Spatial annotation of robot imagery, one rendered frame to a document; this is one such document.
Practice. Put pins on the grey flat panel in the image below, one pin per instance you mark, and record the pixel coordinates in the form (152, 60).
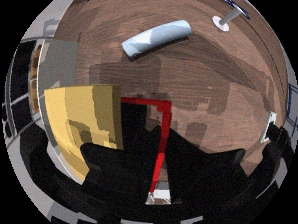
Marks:
(57, 67)

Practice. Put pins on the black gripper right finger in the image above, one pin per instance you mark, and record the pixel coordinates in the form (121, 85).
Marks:
(187, 164)

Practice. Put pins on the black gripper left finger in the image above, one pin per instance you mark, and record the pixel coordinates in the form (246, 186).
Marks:
(137, 163)

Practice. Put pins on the red glasses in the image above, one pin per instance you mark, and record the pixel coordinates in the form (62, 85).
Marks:
(164, 107)

